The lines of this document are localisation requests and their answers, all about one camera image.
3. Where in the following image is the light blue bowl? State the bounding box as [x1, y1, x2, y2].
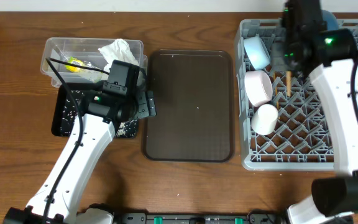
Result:
[244, 36, 270, 70]

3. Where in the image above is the white cup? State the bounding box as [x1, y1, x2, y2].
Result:
[251, 104, 278, 135]

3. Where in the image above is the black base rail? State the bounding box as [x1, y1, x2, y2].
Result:
[113, 211, 287, 224]

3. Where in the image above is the white napkin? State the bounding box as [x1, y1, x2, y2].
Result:
[98, 39, 139, 72]

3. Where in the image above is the yellow green snack wrapper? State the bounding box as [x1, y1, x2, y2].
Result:
[65, 57, 102, 73]

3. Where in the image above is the white shallow bowl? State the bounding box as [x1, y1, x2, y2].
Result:
[244, 70, 273, 107]

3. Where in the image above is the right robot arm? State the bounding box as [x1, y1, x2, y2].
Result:
[277, 0, 358, 223]

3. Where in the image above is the clear plastic waste bin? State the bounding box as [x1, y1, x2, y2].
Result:
[40, 37, 147, 88]

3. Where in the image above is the black food waste tray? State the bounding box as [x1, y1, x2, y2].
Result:
[51, 82, 139, 139]

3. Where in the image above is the dark blue plate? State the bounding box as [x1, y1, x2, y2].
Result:
[321, 10, 339, 30]

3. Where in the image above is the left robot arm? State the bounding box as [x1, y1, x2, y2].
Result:
[3, 60, 156, 224]

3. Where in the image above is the wooden chopstick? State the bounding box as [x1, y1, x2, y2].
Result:
[286, 71, 291, 97]
[273, 72, 280, 110]

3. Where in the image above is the dark brown serving tray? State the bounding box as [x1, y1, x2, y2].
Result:
[142, 49, 235, 163]

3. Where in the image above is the grey dishwasher rack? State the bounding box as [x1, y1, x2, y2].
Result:
[234, 18, 358, 171]

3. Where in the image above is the spilled rice pile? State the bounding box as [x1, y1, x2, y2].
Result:
[51, 88, 139, 139]

